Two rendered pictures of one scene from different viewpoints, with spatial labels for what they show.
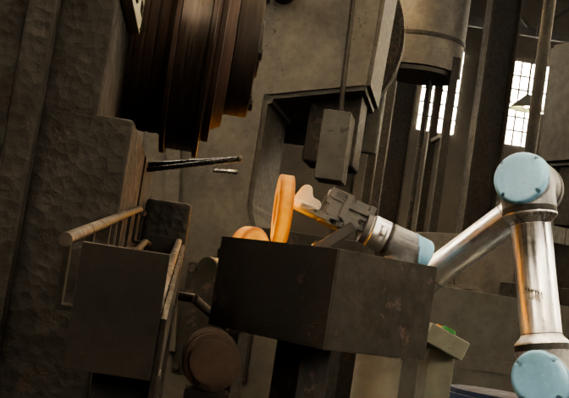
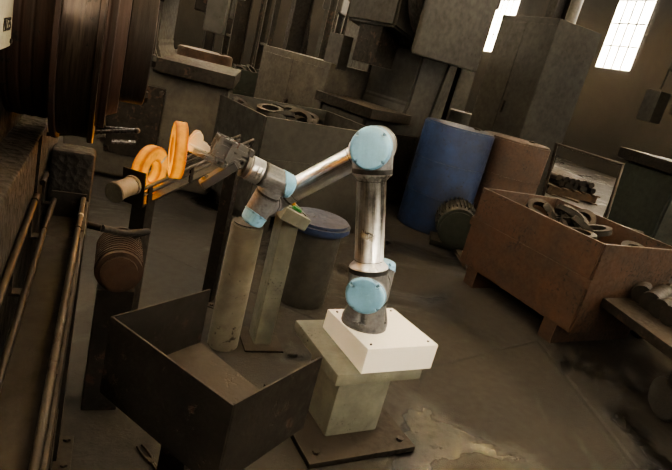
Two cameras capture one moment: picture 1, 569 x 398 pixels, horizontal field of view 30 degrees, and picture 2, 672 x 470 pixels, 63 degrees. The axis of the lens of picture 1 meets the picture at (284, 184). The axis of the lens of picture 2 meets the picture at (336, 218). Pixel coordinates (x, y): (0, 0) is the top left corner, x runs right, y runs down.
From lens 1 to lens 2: 0.98 m
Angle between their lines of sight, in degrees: 29
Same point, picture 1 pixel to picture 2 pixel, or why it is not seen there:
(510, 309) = (326, 133)
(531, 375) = (360, 294)
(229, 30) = (118, 40)
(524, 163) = (375, 138)
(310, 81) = not seen: outside the picture
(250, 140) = not seen: outside the picture
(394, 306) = (282, 411)
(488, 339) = (311, 151)
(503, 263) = (319, 78)
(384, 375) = (251, 240)
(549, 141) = (356, 4)
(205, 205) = not seen: hidden behind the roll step
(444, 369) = (291, 232)
